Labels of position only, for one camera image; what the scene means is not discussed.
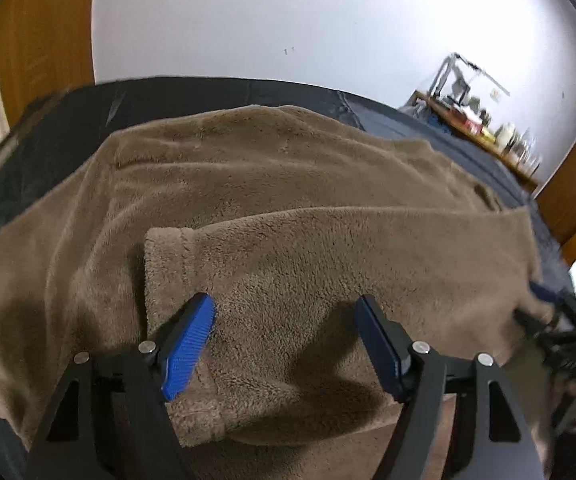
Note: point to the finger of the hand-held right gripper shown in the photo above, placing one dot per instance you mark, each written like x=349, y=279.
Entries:
x=543, y=294
x=530, y=325

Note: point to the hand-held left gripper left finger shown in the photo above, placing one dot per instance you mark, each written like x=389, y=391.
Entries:
x=187, y=347

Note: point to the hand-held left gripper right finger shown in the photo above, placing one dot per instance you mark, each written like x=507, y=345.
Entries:
x=383, y=350

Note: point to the brown fleece garment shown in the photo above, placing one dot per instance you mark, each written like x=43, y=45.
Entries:
x=293, y=240

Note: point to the wooden desk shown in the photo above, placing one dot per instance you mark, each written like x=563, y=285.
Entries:
x=518, y=175

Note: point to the white jar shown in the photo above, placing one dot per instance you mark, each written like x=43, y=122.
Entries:
x=506, y=135

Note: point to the red box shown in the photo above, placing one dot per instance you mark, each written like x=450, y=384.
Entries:
x=470, y=125

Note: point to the clear display case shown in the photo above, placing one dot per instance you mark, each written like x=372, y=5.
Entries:
x=438, y=80

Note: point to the panelled wooden door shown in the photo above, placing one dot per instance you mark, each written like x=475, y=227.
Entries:
x=42, y=35

